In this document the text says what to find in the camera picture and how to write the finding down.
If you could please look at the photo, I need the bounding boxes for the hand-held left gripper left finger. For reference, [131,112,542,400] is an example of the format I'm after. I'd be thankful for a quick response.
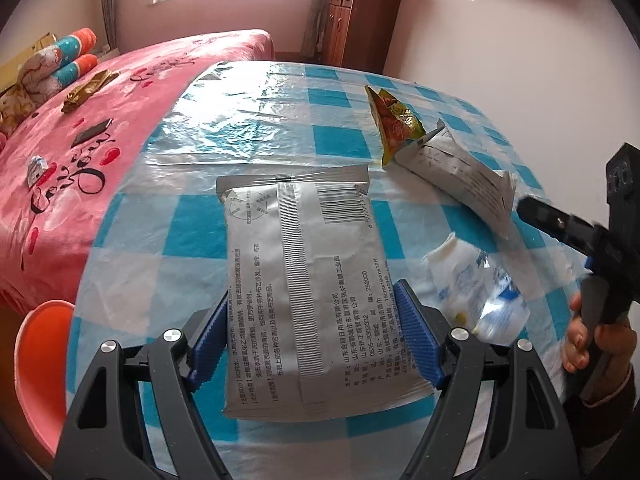
[54,291,234,480]

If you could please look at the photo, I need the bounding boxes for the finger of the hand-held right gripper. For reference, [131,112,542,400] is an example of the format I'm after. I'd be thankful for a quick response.
[516,195,601,258]

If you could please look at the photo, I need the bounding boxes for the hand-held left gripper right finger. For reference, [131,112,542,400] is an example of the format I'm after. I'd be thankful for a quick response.
[391,279,582,480]

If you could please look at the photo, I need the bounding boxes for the clear plastic bag blue print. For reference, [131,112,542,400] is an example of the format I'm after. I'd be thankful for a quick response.
[422,232,532,348]

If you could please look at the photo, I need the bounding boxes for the white printed paper carton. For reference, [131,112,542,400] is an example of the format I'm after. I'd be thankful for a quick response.
[397,119,518,241]

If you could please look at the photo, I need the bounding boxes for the grey wet wipes packet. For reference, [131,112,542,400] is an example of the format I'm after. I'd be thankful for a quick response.
[216,164,435,422]

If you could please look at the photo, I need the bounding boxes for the orange plastic stool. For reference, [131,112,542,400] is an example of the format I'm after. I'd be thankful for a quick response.
[15,300,76,466]

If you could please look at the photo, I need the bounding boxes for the yellow snack bag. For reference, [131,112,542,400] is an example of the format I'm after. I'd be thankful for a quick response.
[364,85,427,168]

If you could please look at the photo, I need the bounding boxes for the person's right forearm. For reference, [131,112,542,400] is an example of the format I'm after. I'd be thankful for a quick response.
[562,365,640,480]

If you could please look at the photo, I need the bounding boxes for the person's right hand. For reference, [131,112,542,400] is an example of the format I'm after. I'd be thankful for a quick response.
[560,292,596,375]

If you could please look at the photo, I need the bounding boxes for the blue checkered tablecloth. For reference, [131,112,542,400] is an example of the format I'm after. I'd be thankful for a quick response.
[65,60,601,480]

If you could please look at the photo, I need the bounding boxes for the black smartphone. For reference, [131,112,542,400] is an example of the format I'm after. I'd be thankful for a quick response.
[72,118,115,147]

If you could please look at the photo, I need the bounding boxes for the small blue and white packet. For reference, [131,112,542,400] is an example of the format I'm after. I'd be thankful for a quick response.
[25,155,50,189]

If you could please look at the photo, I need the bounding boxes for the pink printed bedspread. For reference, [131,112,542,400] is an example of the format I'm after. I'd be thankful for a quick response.
[0,29,276,311]

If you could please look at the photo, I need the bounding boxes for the brown wooden cabinet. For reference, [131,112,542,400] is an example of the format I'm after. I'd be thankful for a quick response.
[320,0,405,73]

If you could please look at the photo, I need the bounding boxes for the gold shiny cloth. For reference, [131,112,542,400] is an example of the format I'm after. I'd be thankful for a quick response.
[62,69,121,114]

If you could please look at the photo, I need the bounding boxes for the beige floral pillow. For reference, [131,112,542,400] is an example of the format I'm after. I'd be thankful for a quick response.
[0,87,42,134]

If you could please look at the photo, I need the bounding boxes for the teal and orange bolster pillow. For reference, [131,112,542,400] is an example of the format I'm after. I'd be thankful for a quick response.
[52,54,99,87]
[50,27,99,62]

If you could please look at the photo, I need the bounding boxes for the grey checked curtain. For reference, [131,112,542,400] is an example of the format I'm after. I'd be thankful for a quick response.
[97,0,122,54]
[301,0,334,59]

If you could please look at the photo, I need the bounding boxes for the rolled floral quilt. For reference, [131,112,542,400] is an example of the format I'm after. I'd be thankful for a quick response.
[17,45,64,107]

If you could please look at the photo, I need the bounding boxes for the yellow headboard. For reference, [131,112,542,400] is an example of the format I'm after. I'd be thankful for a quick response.
[0,34,57,96]

